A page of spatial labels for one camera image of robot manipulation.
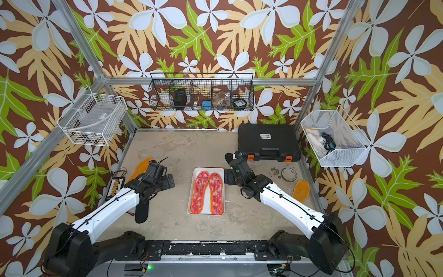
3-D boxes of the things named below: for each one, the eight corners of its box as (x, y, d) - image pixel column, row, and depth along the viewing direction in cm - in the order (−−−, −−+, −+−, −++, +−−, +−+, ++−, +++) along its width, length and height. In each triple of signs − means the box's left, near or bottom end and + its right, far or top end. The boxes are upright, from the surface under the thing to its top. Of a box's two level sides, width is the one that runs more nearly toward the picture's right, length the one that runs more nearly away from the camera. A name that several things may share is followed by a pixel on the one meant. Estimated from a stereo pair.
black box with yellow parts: (107, 201, 93) (102, 197, 90) (116, 180, 101) (112, 176, 98) (120, 201, 93) (116, 197, 90) (128, 180, 101) (125, 176, 98)
